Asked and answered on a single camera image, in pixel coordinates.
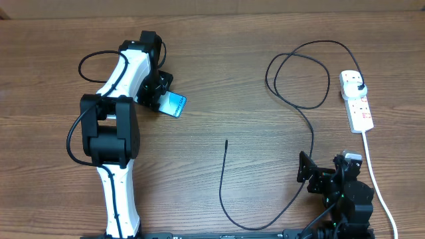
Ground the Galaxy smartphone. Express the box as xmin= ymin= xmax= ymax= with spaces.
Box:
xmin=159 ymin=91 xmax=187 ymax=118

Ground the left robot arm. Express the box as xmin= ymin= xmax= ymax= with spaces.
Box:
xmin=76 ymin=31 xmax=173 ymax=238

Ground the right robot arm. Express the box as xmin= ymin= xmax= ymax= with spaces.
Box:
xmin=296 ymin=150 xmax=375 ymax=239

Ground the white charger plug adapter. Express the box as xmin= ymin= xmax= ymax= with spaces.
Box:
xmin=341 ymin=82 xmax=368 ymax=100

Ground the white power strip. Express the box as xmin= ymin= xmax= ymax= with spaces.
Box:
xmin=339 ymin=70 xmax=374 ymax=133

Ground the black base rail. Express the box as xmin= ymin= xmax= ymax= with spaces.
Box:
xmin=141 ymin=229 xmax=302 ymax=239

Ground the black charger cable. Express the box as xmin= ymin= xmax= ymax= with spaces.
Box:
xmin=218 ymin=40 xmax=366 ymax=231

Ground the white power strip cord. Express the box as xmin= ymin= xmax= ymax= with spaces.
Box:
xmin=361 ymin=131 xmax=399 ymax=239

